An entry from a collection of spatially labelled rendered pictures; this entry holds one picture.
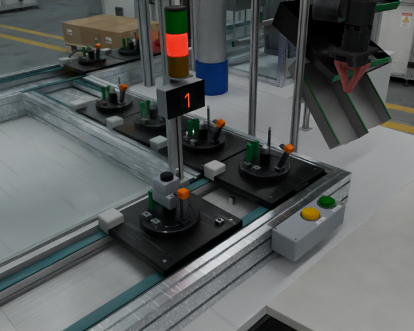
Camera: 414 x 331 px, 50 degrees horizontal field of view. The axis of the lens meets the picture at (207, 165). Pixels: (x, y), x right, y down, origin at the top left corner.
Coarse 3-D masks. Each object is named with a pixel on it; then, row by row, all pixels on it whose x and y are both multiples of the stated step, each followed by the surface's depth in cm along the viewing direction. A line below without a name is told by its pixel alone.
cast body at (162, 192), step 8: (160, 176) 98; (168, 176) 98; (160, 184) 97; (168, 184) 97; (176, 184) 99; (152, 192) 101; (160, 192) 99; (168, 192) 98; (160, 200) 100; (168, 200) 97; (176, 200) 99; (168, 208) 98
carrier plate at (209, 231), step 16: (128, 208) 109; (208, 208) 108; (128, 224) 103; (208, 224) 103; (224, 224) 103; (240, 224) 104; (128, 240) 98; (144, 240) 98; (160, 240) 98; (176, 240) 98; (192, 240) 98; (208, 240) 98; (144, 256) 94; (160, 256) 93; (176, 256) 93; (192, 256) 95; (160, 272) 91
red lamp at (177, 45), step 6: (168, 36) 101; (174, 36) 100; (180, 36) 100; (186, 36) 102; (168, 42) 102; (174, 42) 101; (180, 42) 101; (186, 42) 102; (168, 48) 102; (174, 48) 102; (180, 48) 102; (186, 48) 103; (168, 54) 103; (174, 54) 102; (180, 54) 102; (186, 54) 103
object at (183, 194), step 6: (174, 192) 98; (180, 192) 95; (186, 192) 96; (180, 198) 97; (186, 198) 97; (180, 204) 97; (186, 204) 97; (180, 210) 98; (186, 210) 98; (186, 216) 99
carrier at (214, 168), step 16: (256, 144) 125; (240, 160) 130; (256, 160) 125; (272, 160) 125; (288, 160) 129; (208, 176) 124; (224, 176) 122; (240, 176) 122; (256, 176) 118; (272, 176) 118; (288, 176) 121; (304, 176) 121; (320, 176) 124; (240, 192) 117; (256, 192) 114; (272, 192) 114; (288, 192) 114; (272, 208) 111
